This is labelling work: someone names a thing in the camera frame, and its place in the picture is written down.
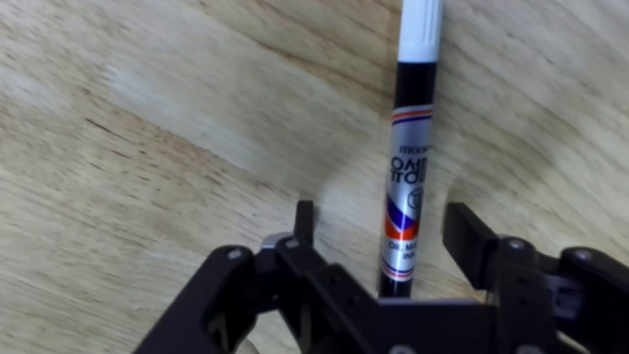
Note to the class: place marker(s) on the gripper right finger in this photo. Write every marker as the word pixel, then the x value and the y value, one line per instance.
pixel 521 280

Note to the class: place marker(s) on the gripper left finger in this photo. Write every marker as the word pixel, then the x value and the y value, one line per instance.
pixel 295 275

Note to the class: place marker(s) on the black and silver marker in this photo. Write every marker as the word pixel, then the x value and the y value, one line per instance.
pixel 410 162

